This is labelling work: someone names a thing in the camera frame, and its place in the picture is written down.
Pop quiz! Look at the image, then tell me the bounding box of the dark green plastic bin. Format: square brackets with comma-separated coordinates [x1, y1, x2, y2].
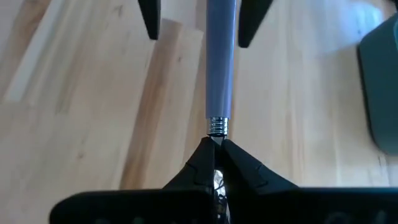
[356, 14, 398, 156]

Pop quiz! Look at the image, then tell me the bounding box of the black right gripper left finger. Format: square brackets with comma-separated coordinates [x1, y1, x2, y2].
[49, 136, 216, 224]

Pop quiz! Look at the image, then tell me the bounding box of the blue-handled silver spoon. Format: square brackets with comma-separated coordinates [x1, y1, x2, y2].
[205, 0, 239, 224]

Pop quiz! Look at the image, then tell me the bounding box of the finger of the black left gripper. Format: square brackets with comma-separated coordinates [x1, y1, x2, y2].
[238, 0, 274, 49]
[137, 0, 162, 40]

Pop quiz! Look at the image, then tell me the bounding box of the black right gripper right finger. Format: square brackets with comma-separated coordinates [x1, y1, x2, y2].
[221, 139, 398, 224]

